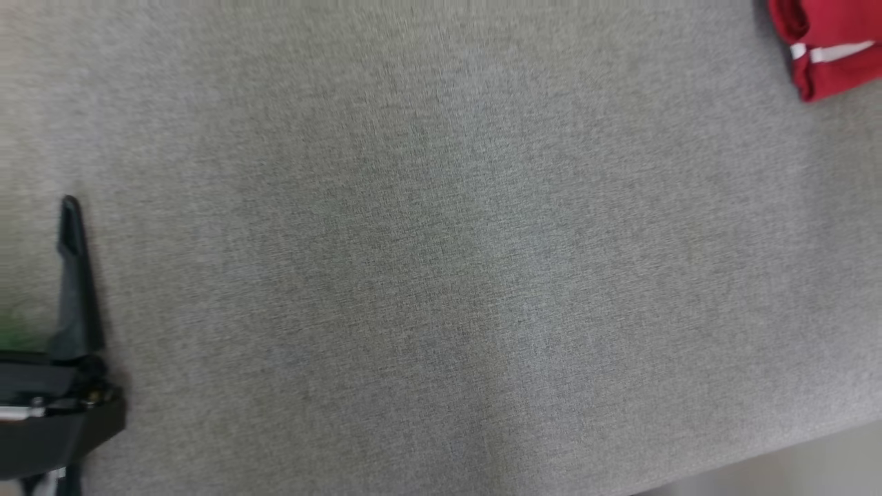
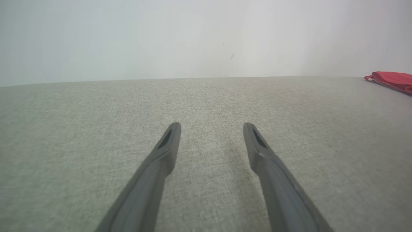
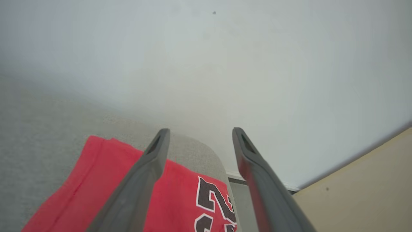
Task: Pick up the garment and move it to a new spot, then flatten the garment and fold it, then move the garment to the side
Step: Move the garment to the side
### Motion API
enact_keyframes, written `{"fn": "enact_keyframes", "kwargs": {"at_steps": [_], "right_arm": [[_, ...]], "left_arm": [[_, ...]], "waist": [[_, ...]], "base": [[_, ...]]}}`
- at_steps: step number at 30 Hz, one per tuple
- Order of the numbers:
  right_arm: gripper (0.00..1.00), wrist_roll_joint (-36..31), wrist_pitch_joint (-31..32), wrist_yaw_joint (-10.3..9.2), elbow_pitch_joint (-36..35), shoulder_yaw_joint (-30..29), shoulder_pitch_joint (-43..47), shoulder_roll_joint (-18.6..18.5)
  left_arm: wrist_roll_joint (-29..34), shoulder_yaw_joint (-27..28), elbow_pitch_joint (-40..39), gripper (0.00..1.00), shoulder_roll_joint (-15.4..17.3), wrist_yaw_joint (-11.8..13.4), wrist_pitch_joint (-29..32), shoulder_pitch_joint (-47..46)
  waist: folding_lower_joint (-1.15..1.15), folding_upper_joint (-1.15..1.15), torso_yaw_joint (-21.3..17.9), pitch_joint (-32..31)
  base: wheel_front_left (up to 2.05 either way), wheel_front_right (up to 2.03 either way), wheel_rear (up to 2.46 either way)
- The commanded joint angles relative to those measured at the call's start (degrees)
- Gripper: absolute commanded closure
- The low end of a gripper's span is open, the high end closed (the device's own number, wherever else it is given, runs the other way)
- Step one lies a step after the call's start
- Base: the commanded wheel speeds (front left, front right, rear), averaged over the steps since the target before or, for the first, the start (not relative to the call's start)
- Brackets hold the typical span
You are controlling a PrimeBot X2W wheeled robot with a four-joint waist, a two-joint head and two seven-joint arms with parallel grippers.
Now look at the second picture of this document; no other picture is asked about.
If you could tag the red white jersey shirt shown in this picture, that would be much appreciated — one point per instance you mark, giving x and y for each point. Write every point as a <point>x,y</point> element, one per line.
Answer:
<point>394,80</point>

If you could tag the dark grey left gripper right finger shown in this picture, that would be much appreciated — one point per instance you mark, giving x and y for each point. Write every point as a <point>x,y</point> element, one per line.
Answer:
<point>286,199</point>

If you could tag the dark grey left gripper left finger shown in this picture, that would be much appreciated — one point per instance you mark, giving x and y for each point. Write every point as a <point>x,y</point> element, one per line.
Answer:
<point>145,193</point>

